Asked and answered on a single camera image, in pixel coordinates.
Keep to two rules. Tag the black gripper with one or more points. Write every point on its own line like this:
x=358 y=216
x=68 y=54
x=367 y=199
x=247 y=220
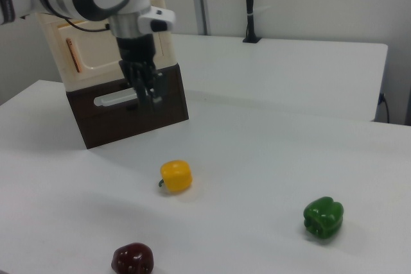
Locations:
x=136 y=56

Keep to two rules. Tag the cream cabinet door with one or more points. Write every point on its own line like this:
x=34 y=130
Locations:
x=96 y=52

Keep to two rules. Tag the cream toy cabinet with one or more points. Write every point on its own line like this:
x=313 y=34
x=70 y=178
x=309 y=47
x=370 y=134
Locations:
x=167 y=46

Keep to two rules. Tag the yellow bell pepper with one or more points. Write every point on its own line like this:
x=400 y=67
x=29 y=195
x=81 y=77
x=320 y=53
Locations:
x=176 y=176

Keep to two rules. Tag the black pole with clamp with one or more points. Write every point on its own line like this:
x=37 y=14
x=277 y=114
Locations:
x=250 y=4

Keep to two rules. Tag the dark red bell pepper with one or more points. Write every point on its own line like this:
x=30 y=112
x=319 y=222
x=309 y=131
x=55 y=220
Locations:
x=132 y=258

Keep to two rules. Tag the green bell pepper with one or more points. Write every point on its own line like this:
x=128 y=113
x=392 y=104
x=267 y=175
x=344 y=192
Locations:
x=322 y=217

